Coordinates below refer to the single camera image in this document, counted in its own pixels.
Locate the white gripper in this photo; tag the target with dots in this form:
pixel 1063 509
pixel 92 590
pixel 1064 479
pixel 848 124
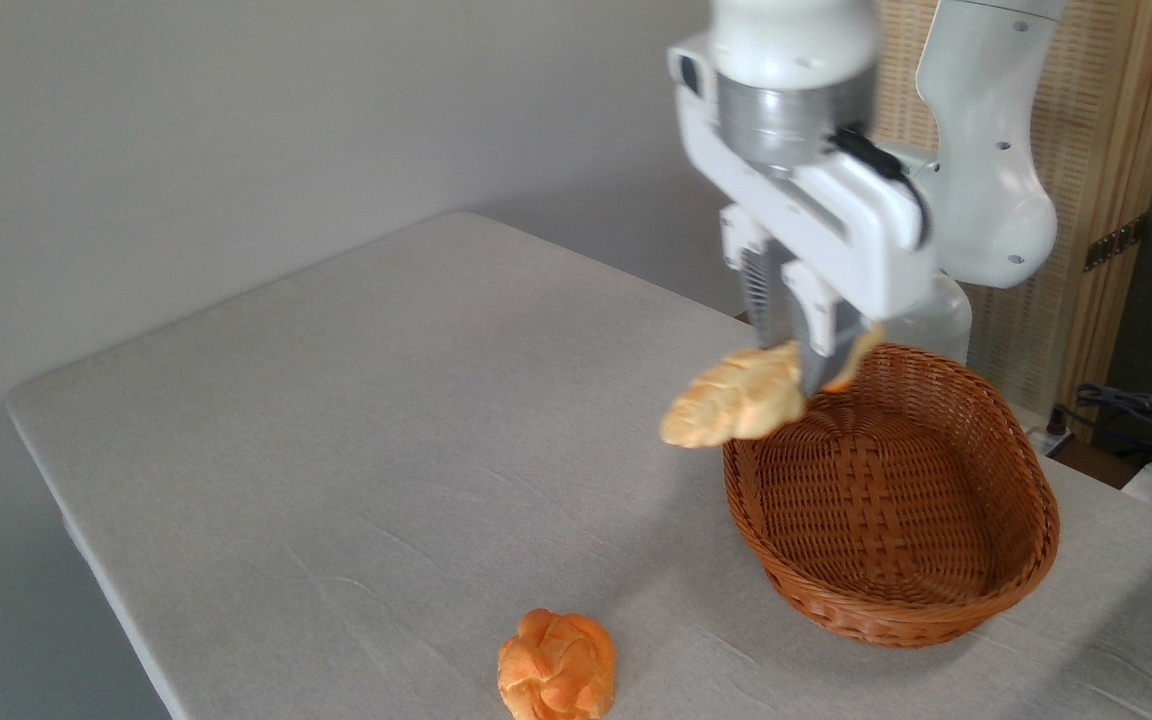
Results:
pixel 856 240

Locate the long braided bread loaf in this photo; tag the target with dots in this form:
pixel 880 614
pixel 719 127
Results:
pixel 736 400

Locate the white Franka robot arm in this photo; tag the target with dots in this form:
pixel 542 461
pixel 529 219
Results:
pixel 986 180

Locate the brown oval wicker basket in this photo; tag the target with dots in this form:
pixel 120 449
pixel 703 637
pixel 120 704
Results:
pixel 886 500

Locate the round orange knotted bread roll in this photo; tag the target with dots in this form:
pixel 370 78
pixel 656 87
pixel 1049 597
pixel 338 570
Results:
pixel 556 668

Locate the white power strip with plug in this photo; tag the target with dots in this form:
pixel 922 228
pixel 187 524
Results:
pixel 1056 432

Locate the dark metal screen hinge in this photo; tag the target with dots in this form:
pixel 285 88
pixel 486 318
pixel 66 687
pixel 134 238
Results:
pixel 1114 245

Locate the grey tablecloth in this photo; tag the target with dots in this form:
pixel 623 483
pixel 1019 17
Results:
pixel 236 430

